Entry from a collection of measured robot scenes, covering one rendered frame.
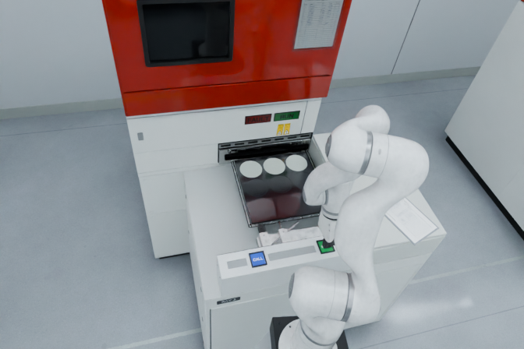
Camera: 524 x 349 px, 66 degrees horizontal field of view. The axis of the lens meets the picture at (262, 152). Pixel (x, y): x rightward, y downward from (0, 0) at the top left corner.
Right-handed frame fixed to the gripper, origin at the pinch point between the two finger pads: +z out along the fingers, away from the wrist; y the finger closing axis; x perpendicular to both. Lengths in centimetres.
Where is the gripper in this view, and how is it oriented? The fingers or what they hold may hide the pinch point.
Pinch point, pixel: (327, 242)
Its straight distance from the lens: 154.2
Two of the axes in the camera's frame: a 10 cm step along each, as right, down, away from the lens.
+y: 2.6, 5.6, -7.8
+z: -0.3, 8.2, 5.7
